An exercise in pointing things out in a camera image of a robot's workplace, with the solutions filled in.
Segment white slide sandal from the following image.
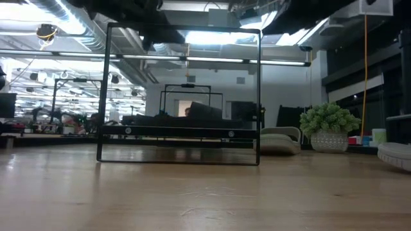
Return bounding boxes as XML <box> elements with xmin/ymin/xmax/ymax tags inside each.
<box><xmin>377</xmin><ymin>142</ymin><xmax>411</xmax><ymax>173</ymax></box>
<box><xmin>259</xmin><ymin>126</ymin><xmax>302</xmax><ymax>156</ymax></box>

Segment long ceiling light bar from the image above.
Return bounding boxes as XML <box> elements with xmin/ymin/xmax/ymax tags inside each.
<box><xmin>0</xmin><ymin>49</ymin><xmax>311</xmax><ymax>67</ymax></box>

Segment black chair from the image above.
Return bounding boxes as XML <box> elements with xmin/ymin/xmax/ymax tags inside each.
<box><xmin>276</xmin><ymin>105</ymin><xmax>312</xmax><ymax>128</ymax></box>

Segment green plant in white pot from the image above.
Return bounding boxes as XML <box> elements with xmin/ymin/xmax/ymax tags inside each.
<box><xmin>299</xmin><ymin>102</ymin><xmax>362</xmax><ymax>153</ymax></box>

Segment white green cup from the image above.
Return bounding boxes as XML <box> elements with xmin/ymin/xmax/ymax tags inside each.
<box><xmin>372</xmin><ymin>128</ymin><xmax>387</xmax><ymax>147</ymax></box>

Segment black monitor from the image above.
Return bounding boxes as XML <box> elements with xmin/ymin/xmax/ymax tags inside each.
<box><xmin>0</xmin><ymin>92</ymin><xmax>17</xmax><ymax>119</ymax></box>

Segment black frame wooden shelf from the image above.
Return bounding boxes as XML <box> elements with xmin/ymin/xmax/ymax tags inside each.
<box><xmin>96</xmin><ymin>22</ymin><xmax>261</xmax><ymax>166</ymax></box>

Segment black background robot frame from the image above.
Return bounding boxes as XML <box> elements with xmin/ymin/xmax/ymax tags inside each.
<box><xmin>159</xmin><ymin>83</ymin><xmax>224</xmax><ymax>118</ymax></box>
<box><xmin>50</xmin><ymin>78</ymin><xmax>103</xmax><ymax>135</ymax></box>

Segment black table frame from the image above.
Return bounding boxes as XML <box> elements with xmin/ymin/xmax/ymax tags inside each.
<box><xmin>0</xmin><ymin>134</ymin><xmax>380</xmax><ymax>155</ymax></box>

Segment yellow hanging cable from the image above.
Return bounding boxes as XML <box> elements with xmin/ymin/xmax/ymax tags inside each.
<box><xmin>360</xmin><ymin>14</ymin><xmax>369</xmax><ymax>139</ymax></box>

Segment yellow black cord reel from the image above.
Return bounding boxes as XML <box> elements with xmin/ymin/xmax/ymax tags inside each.
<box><xmin>36</xmin><ymin>24</ymin><xmax>59</xmax><ymax>42</ymax></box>

